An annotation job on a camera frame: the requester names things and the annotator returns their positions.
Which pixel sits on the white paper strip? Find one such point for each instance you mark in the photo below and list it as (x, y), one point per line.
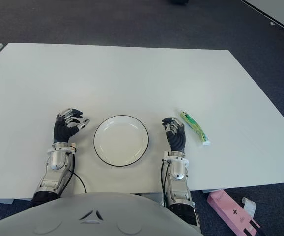
(250, 205)

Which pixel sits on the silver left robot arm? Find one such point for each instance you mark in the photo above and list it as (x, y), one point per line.
(56, 162)

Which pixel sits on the green toothpaste tube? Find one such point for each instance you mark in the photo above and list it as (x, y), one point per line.
(194, 127)

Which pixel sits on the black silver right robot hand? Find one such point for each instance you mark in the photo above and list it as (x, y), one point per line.
(177, 138)

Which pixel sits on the pink cardboard box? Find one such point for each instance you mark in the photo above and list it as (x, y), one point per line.
(228, 206)

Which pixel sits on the white background table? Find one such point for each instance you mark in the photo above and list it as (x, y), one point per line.
(279, 12)

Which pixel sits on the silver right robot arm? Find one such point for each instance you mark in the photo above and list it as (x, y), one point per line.
(178, 172)

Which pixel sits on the grey robot torso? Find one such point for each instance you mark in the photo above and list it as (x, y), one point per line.
(95, 216)

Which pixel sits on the white plate with black rim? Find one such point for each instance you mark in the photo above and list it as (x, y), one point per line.
(121, 140)

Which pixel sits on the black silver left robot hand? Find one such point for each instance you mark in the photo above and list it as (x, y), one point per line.
(62, 131)

